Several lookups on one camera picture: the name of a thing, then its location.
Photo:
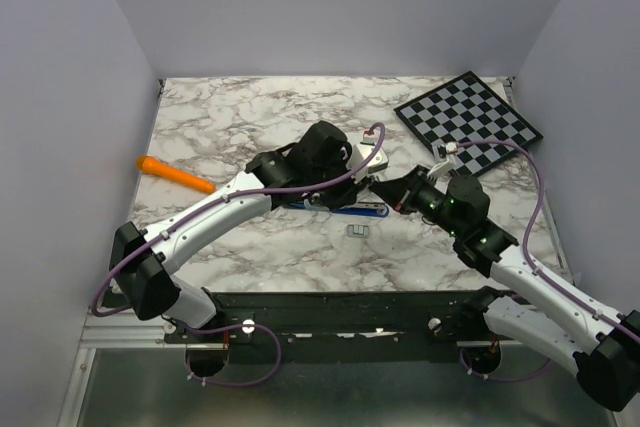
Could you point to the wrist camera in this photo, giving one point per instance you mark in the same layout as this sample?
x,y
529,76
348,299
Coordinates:
x,y
445,157
362,150

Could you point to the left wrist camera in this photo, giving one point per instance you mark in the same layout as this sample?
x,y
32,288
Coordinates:
x,y
362,150

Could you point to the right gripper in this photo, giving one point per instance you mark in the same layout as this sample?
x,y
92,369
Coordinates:
x,y
400,193

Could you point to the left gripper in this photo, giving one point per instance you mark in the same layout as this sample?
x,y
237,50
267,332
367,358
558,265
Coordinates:
x,y
345,196

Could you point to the aluminium rail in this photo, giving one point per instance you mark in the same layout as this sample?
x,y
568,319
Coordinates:
x,y
125,327

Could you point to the black grey checkerboard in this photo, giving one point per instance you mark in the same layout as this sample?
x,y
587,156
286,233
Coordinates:
x,y
466,109

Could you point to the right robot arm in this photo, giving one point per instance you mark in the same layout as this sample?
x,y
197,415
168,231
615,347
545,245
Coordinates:
x,y
595,343

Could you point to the silver staple strips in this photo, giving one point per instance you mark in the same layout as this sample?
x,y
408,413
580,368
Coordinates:
x,y
357,231

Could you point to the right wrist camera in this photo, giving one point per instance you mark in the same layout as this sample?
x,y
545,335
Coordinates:
x,y
445,157

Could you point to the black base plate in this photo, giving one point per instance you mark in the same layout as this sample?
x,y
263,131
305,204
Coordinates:
x,y
367,327

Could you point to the blue stapler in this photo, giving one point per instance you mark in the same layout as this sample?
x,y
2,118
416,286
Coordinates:
x,y
362,209

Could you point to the orange marker pen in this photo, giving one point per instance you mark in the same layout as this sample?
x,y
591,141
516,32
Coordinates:
x,y
152,166

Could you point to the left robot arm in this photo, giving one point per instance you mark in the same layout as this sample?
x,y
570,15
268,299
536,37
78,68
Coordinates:
x,y
144,261

